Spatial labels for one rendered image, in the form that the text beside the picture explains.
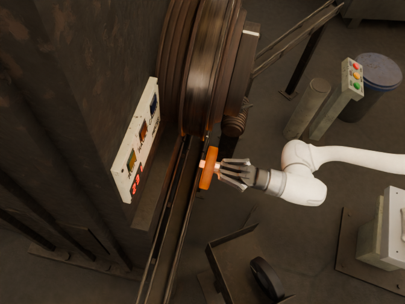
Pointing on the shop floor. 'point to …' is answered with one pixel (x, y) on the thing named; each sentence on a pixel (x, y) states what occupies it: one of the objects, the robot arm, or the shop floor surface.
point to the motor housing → (231, 133)
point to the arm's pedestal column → (364, 254)
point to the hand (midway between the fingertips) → (209, 165)
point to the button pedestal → (335, 104)
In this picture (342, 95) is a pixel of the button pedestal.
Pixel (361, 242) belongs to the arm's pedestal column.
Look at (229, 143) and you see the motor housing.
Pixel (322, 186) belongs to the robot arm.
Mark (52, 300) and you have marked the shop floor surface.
